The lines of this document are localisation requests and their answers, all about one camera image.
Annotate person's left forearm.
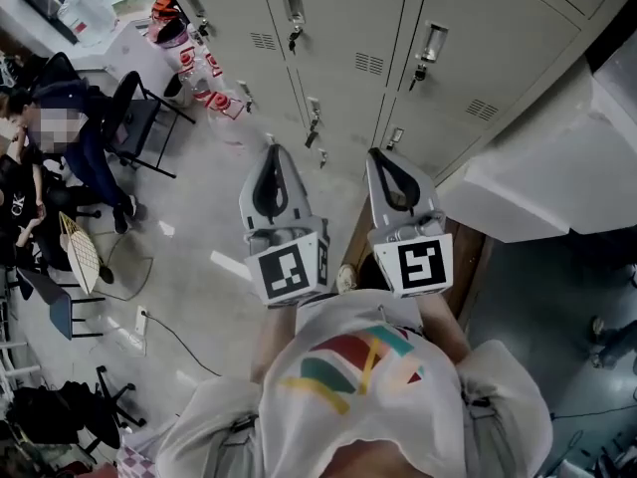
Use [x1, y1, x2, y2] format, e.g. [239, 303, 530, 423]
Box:
[248, 294, 301, 383]

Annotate red and white plastic bag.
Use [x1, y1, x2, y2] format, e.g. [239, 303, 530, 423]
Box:
[147, 17, 246, 120]

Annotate black power cable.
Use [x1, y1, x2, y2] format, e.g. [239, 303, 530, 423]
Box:
[142, 310, 223, 379]

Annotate yellow grid fan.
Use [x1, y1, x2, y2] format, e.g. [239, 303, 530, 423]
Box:
[58, 210, 102, 296]

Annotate person's right forearm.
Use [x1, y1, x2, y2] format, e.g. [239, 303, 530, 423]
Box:
[416, 290, 472, 363]

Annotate thin floor cable loop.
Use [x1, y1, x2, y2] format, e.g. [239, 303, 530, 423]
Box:
[91, 230, 156, 304]

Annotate clear plastic bag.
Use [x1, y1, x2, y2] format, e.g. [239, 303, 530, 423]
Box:
[56, 0, 118, 49]

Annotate orange helmet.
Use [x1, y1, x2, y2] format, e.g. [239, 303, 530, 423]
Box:
[149, 0, 182, 22]

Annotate black folding chair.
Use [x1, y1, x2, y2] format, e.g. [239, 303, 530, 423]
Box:
[101, 70, 197, 180]

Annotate person's beige shoe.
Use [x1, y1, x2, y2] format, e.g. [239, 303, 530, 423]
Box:
[336, 262, 359, 296]

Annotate person's black trousers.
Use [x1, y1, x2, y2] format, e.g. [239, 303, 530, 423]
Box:
[356, 253, 390, 293]

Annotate person's white printed t-shirt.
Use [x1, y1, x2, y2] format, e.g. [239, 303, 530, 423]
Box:
[153, 289, 554, 478]

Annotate pink checkered cloth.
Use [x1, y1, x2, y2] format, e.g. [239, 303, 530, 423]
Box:
[115, 442, 158, 478]

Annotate wooden floor platform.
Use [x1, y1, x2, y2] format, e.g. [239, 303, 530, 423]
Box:
[341, 195, 495, 329]

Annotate grey metal lockers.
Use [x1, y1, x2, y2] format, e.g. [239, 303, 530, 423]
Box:
[153, 0, 624, 184]

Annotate black office chair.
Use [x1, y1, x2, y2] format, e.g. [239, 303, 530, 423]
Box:
[8, 364, 148, 461]

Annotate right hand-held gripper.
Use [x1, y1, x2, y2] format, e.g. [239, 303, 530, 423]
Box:
[364, 146, 455, 300]

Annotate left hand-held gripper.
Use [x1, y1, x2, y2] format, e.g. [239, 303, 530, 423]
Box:
[238, 144, 331, 309]

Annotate blue chair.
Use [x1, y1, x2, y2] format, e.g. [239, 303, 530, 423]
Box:
[16, 266, 107, 343]

